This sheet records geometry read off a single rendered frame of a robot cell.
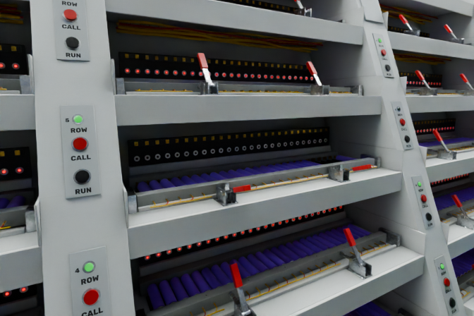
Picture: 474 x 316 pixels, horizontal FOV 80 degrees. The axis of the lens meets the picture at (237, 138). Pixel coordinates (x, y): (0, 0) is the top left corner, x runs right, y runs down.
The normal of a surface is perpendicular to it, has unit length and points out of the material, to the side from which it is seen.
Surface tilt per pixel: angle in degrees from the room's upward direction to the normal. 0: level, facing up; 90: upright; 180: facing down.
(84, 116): 90
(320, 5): 90
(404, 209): 90
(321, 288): 19
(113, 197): 90
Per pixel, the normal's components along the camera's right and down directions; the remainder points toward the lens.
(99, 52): 0.44, -0.22
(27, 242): -0.01, -0.99
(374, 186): 0.47, 0.11
